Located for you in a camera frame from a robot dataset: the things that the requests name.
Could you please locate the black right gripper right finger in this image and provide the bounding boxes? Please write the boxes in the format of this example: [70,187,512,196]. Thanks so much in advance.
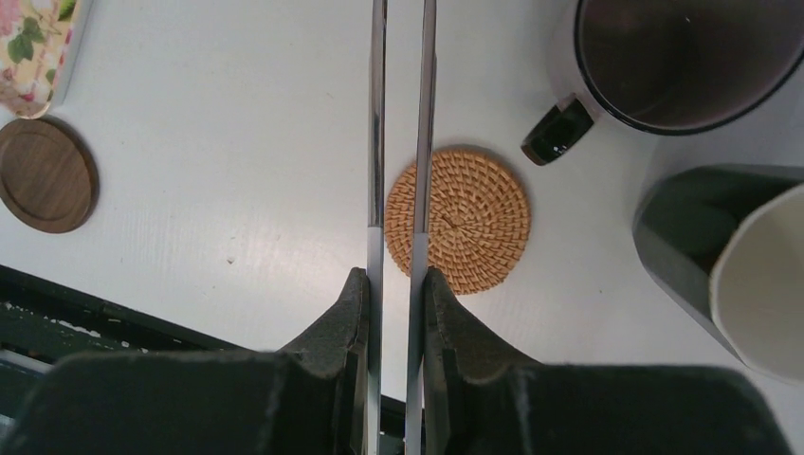
[424,268,791,454]

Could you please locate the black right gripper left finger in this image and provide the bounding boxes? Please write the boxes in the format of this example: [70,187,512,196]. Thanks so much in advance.
[1,268,370,454]

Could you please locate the silver metal tongs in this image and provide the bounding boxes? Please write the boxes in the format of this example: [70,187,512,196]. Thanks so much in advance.
[366,1,437,454]

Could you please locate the dark cup white interior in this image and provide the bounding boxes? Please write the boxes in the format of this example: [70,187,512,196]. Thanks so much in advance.
[632,164,803,385]

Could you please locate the purple mug black handle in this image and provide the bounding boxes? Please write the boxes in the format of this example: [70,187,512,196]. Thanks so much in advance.
[521,1,803,166]

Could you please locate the floral dessert tray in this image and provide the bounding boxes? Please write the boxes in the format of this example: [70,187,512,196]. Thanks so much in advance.
[1,0,93,119]

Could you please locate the woven rattan coaster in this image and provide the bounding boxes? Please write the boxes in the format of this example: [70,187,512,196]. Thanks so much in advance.
[384,148,533,297]

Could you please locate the dark wooden coaster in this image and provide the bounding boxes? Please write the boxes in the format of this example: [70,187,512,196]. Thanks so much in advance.
[1,117,101,234]

